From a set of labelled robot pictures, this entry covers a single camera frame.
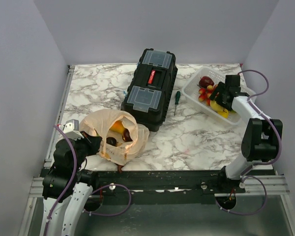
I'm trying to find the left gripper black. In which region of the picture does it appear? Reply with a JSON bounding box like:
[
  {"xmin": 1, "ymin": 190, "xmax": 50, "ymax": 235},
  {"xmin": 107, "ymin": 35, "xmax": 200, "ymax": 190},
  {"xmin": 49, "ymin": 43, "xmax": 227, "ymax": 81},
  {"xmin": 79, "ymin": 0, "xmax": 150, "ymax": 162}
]
[{"xmin": 73, "ymin": 130, "xmax": 103, "ymax": 172}]

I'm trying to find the yellow fake fruit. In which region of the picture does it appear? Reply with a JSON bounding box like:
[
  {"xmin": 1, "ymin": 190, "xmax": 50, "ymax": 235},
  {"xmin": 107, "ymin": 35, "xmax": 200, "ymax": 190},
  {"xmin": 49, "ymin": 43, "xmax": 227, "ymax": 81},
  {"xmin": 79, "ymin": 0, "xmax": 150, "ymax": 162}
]
[{"xmin": 210, "ymin": 100, "xmax": 224, "ymax": 112}]

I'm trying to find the yellow fake mango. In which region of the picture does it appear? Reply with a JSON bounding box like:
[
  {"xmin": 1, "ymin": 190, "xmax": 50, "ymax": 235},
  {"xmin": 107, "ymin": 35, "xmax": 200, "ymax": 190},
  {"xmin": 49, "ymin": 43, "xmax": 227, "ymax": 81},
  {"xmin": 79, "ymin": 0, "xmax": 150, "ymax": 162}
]
[{"xmin": 217, "ymin": 109, "xmax": 229, "ymax": 119}]

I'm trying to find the dark plum fake fruit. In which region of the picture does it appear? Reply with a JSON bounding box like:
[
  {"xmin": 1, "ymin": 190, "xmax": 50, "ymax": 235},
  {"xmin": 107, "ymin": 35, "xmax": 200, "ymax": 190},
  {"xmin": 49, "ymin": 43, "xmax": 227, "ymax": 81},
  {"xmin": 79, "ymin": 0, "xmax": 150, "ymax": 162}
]
[{"xmin": 106, "ymin": 137, "xmax": 118, "ymax": 147}]

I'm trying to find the translucent orange plastic bag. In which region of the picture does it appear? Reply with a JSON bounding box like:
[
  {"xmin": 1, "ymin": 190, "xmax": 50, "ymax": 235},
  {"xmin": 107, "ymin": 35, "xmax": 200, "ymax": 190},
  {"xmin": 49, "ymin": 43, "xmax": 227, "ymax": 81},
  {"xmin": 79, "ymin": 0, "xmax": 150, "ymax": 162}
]
[{"xmin": 79, "ymin": 109, "xmax": 149, "ymax": 166}]

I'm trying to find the orange yellow fake papaya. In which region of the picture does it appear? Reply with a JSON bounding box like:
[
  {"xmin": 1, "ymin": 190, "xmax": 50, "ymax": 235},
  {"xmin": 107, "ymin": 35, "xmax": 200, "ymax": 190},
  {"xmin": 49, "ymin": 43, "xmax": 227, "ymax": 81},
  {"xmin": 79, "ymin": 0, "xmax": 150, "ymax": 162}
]
[{"xmin": 110, "ymin": 120, "xmax": 126, "ymax": 134}]

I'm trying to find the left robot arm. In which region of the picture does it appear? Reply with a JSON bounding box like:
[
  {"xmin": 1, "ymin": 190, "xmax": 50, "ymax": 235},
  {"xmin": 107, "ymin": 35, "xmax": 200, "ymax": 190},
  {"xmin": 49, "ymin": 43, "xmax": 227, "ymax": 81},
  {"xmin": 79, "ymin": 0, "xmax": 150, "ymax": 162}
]
[{"xmin": 40, "ymin": 132, "xmax": 102, "ymax": 236}]

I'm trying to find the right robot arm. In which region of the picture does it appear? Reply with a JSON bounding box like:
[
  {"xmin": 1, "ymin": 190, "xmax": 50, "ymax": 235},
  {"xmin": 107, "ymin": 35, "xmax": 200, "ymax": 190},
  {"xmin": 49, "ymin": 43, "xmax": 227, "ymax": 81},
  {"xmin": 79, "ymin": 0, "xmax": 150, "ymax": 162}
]
[{"xmin": 210, "ymin": 74, "xmax": 283, "ymax": 193}]

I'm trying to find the dark red fake apple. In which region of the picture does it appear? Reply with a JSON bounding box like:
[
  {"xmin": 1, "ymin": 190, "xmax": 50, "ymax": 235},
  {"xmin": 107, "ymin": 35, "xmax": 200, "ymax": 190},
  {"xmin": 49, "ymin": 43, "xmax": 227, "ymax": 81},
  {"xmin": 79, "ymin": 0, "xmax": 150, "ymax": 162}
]
[{"xmin": 199, "ymin": 76, "xmax": 214, "ymax": 89}]

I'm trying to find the red yellow cherry bunch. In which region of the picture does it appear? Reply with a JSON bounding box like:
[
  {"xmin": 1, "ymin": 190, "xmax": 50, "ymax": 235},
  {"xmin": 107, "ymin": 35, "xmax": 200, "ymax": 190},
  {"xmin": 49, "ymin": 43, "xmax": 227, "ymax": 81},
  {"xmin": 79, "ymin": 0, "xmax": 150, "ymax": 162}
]
[{"xmin": 198, "ymin": 84, "xmax": 218, "ymax": 106}]

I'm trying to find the brown faucet tap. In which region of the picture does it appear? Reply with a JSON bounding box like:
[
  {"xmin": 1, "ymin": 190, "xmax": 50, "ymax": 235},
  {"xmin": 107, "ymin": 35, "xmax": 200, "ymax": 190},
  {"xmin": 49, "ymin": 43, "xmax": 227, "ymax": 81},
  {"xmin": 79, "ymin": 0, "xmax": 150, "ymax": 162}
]
[{"xmin": 117, "ymin": 164, "xmax": 123, "ymax": 173}]

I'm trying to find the black plastic toolbox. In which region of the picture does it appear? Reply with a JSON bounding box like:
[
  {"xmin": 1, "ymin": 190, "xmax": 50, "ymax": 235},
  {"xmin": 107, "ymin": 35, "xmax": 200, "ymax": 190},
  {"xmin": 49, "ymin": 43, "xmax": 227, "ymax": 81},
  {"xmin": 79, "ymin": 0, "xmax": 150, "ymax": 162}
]
[{"xmin": 121, "ymin": 48, "xmax": 177, "ymax": 132}]

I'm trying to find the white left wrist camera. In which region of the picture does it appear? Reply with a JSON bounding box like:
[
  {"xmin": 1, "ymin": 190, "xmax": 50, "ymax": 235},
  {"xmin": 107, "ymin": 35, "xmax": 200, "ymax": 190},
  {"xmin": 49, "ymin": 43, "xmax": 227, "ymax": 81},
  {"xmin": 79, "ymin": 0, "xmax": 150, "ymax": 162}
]
[{"xmin": 58, "ymin": 119, "xmax": 83, "ymax": 140}]

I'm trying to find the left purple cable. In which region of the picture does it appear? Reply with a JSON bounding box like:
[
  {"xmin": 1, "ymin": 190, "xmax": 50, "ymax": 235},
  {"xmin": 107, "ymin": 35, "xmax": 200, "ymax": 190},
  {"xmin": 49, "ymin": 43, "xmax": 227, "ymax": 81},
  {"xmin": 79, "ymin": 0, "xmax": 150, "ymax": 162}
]
[{"xmin": 43, "ymin": 124, "xmax": 79, "ymax": 236}]

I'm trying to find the green handled screwdriver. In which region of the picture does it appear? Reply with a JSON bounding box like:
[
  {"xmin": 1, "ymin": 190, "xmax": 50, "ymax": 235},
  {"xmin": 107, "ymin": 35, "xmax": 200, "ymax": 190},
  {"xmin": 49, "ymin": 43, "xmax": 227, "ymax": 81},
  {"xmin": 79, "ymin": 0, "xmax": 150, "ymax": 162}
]
[{"xmin": 174, "ymin": 91, "xmax": 181, "ymax": 116}]

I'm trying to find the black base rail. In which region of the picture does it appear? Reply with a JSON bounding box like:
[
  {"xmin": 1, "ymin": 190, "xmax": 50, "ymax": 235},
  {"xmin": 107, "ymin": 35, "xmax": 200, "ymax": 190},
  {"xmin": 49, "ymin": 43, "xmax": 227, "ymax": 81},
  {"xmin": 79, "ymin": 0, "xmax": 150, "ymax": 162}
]
[{"xmin": 66, "ymin": 169, "xmax": 246, "ymax": 206}]

